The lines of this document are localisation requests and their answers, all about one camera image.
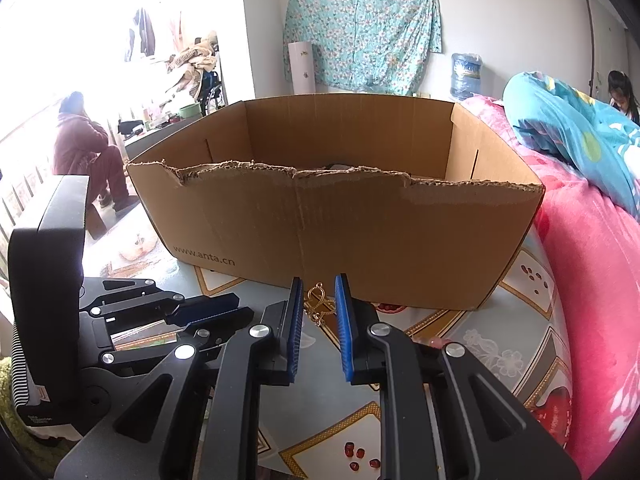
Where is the brown cardboard box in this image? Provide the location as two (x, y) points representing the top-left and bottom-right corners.
(125, 95), (546, 311)

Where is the pink floral blanket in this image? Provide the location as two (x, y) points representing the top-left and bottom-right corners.
(457, 95), (640, 480)

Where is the fruit print tablecloth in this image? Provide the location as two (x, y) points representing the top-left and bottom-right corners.
(100, 220), (573, 480)

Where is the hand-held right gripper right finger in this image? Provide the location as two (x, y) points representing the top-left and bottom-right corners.
(334, 273), (583, 480)

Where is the blue water jug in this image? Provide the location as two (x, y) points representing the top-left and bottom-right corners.
(450, 52), (485, 101)

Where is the white paper roll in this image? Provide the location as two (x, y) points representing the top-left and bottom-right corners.
(287, 41), (314, 96)

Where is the green fuzzy cloth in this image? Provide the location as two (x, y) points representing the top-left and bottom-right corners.
(0, 357), (61, 466)

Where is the hanging dark jacket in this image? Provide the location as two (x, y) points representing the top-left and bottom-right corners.
(125, 7), (156, 63)

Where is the wheelchair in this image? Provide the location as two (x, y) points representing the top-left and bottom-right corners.
(192, 37), (226, 113)

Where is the pile of beige clothes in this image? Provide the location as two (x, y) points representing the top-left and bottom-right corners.
(167, 30), (219, 96)

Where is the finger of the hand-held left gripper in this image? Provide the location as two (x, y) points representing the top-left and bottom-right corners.
(100, 307), (255, 368)
(80, 277), (240, 331)

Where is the gold chain charm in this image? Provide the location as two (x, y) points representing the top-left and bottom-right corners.
(306, 282), (337, 328)

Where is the teal floral wall cloth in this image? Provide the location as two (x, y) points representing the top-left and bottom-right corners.
(282, 0), (443, 97)

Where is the blue cartoon print blanket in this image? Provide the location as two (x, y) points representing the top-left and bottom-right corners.
(502, 71), (640, 221)

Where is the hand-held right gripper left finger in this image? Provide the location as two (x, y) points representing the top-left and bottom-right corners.
(52, 276), (306, 480)

